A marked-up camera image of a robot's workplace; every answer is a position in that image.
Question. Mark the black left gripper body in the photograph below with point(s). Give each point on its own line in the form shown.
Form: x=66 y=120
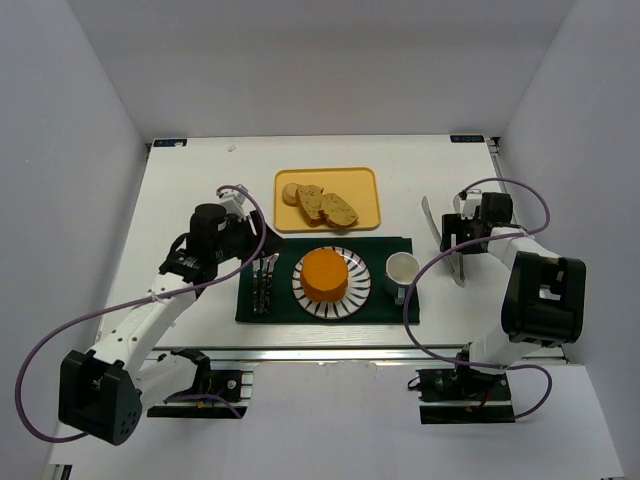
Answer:
x=255 y=230

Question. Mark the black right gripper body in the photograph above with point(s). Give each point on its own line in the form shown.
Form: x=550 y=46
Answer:
x=455 y=233

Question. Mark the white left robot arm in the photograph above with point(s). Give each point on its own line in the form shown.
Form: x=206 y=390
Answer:
x=104 y=391

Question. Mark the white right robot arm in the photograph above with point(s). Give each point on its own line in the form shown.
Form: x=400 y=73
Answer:
x=544 y=301

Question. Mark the small round bread slice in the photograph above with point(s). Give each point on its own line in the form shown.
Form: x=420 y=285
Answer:
x=289 y=192

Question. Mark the seeded bread slice left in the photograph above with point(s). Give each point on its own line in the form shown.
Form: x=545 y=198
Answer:
x=308 y=199

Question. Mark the seeded bread slice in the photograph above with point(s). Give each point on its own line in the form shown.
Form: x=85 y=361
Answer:
x=337 y=212
x=308 y=199

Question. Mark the seeded bread slice right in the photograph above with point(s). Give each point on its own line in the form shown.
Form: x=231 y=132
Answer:
x=337 y=212

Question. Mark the blue label sticker right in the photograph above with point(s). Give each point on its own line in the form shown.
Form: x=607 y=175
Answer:
x=466 y=138

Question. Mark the blue label sticker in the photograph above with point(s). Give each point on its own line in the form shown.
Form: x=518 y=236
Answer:
x=169 y=143
x=466 y=138

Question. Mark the blue label sticker left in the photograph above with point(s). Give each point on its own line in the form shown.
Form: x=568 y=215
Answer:
x=169 y=143

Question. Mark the yellow tray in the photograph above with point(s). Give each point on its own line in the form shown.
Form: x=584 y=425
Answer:
x=356 y=185

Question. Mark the white mug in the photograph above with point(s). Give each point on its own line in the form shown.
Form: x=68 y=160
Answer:
x=401 y=268

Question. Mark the dark green placemat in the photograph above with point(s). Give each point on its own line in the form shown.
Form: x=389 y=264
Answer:
x=284 y=309

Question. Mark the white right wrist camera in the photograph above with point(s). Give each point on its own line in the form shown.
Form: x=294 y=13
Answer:
x=466 y=202

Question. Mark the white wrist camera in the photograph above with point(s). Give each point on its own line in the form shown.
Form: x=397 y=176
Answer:
x=232 y=199
x=466 y=202

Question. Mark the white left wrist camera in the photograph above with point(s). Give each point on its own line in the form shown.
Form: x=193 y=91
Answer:
x=232 y=199

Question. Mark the patterned handle fork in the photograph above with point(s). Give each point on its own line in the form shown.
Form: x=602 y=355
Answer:
x=259 y=275

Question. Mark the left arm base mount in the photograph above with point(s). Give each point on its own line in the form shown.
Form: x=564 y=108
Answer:
x=214 y=393

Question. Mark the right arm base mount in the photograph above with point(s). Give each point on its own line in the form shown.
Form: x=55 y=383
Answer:
x=462 y=395

